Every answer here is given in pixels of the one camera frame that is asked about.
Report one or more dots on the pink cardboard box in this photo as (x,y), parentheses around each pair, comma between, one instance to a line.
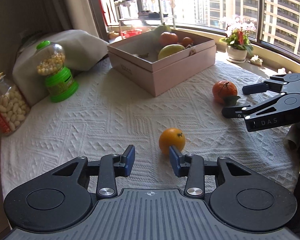
(157,76)

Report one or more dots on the orange mandarin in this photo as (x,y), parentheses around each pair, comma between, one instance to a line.
(187,41)

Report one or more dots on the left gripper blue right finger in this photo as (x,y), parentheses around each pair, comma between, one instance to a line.
(192,167)

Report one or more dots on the green candy dispenser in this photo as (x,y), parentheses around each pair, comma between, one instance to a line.
(59,80)

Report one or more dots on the green pear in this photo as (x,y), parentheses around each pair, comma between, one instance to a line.
(161,29)
(170,50)

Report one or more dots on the white textured tablecloth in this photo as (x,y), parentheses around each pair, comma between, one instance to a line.
(109,112)

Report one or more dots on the red plastic basket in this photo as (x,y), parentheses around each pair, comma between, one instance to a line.
(131,33)

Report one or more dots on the glass jar of peanuts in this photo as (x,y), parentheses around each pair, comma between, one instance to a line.
(13,107)

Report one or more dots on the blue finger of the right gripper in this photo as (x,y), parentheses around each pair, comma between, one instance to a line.
(276,83)
(282,103)

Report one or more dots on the small orange kumquat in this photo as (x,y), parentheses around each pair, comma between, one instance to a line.
(171,137)

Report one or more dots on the ripe banana with sticker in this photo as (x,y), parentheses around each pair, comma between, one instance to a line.
(142,56)

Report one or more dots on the mandarin with green leaf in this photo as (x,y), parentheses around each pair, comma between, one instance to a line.
(225,93)

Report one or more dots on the white blanket covered cushion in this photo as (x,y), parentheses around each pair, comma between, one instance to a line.
(75,49)

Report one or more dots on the red folding chair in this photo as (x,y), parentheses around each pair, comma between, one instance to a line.
(108,12)

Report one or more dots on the metal shoe rack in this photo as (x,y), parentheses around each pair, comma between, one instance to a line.
(145,12)

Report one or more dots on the potted flower plant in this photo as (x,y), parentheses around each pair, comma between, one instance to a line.
(237,31)

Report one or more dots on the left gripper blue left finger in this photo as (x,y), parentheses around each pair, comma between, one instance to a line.
(112,166)

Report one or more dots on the large mandarin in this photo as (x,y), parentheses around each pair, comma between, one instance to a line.
(167,38)

